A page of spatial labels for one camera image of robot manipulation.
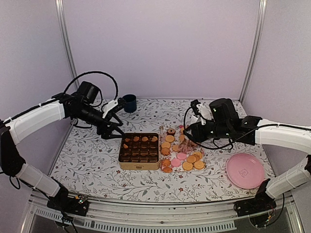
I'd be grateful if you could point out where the aluminium front rail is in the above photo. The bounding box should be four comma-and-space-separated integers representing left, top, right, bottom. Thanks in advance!
21, 192, 306, 233

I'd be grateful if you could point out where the left frame post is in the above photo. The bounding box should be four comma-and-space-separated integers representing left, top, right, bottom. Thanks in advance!
55, 0, 77, 79

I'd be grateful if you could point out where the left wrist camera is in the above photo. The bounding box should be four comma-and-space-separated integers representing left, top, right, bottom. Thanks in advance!
102, 98, 126, 118

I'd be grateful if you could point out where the dark blue mug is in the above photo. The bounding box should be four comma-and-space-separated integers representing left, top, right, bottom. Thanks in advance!
122, 94, 137, 113

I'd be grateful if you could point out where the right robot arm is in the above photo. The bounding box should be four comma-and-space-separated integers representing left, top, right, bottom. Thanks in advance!
184, 98, 311, 212

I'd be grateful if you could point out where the floral tablecloth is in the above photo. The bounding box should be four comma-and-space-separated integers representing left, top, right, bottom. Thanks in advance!
51, 99, 274, 203

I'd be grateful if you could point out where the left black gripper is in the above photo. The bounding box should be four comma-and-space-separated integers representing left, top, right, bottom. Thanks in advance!
73, 102, 126, 139

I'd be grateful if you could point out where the round waffle cookie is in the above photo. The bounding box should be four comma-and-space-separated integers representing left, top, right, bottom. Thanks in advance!
193, 160, 205, 170
182, 161, 193, 171

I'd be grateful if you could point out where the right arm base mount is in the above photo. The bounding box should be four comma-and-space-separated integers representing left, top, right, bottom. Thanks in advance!
233, 194, 276, 216

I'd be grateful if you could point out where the gold cookie tin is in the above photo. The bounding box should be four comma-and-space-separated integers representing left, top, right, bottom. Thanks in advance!
118, 133, 160, 170

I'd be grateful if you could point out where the pink macaron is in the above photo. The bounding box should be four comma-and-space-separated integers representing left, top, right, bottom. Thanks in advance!
171, 158, 181, 167

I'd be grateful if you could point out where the pink plate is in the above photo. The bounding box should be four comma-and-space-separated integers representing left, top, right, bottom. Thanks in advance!
226, 153, 265, 189

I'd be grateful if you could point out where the right frame post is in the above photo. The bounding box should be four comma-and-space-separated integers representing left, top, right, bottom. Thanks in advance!
239, 0, 267, 104

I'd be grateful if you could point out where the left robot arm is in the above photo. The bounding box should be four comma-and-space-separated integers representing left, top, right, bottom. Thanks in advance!
0, 82, 126, 211

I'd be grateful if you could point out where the frame post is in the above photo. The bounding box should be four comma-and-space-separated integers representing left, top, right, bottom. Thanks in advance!
239, 0, 267, 104
55, 0, 77, 79

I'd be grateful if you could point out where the chocolate sprinkle donut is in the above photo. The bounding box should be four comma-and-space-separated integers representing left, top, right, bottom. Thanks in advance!
167, 128, 176, 136

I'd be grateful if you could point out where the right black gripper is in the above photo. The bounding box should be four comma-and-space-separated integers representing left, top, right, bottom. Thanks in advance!
183, 120, 231, 143

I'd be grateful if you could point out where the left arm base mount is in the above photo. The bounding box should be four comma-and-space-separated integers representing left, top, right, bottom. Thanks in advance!
47, 187, 89, 216

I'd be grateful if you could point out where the floral cookie tray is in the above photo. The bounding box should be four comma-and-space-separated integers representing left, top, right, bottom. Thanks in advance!
159, 125, 206, 173

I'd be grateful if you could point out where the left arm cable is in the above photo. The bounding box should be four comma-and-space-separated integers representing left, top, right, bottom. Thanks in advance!
63, 70, 119, 100

